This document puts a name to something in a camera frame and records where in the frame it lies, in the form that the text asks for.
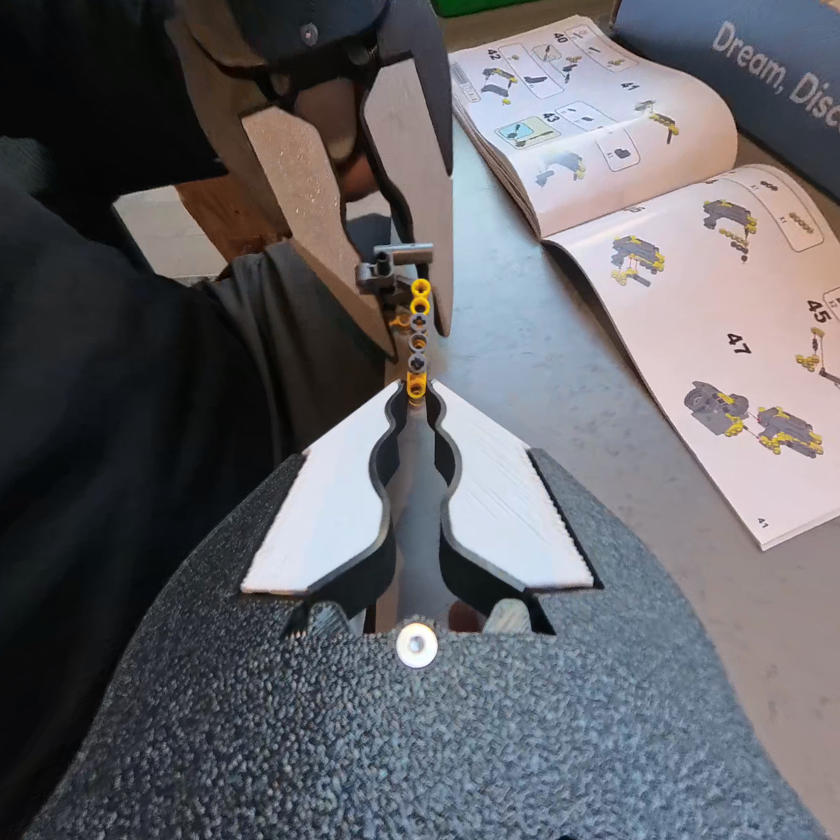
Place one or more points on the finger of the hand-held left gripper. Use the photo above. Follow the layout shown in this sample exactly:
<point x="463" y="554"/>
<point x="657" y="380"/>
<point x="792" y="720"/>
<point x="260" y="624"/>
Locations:
<point x="302" y="184"/>
<point x="420" y="164"/>

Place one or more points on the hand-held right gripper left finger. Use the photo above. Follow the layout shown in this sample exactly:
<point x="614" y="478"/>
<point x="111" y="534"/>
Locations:
<point x="321" y="518"/>

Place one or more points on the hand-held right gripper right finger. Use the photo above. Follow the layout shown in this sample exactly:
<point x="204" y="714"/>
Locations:
<point x="512" y="518"/>

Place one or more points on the grey yellow brick assembly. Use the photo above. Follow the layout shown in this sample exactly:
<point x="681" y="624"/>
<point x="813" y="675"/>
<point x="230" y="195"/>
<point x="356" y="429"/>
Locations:
<point x="387" y="269"/>

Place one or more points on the yellow five-hole brick beam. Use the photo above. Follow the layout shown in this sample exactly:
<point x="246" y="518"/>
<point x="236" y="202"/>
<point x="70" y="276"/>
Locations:
<point x="418" y="308"/>

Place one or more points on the grey desk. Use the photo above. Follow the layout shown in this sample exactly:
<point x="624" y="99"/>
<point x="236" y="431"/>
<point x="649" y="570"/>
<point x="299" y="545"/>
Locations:
<point x="558" y="394"/>

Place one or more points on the person's left hand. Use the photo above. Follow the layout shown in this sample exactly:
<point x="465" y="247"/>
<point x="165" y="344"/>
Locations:
<point x="361" y="180"/>

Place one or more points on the wooden panel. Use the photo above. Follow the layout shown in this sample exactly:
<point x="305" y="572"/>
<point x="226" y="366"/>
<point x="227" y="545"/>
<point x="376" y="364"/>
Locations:
<point x="229" y="216"/>

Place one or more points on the green object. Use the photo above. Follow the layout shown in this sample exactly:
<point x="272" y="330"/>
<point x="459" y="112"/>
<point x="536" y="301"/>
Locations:
<point x="466" y="6"/>

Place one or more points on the open instruction booklet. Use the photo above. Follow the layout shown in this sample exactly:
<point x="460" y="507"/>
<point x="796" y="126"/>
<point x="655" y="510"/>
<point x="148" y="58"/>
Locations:
<point x="656" y="197"/>

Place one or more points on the person's dark clothing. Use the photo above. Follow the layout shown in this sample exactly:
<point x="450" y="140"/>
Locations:
<point x="98" y="394"/>

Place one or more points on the dark blue cardboard box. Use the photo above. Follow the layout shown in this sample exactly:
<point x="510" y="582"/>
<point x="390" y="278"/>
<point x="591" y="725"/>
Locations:
<point x="722" y="65"/>

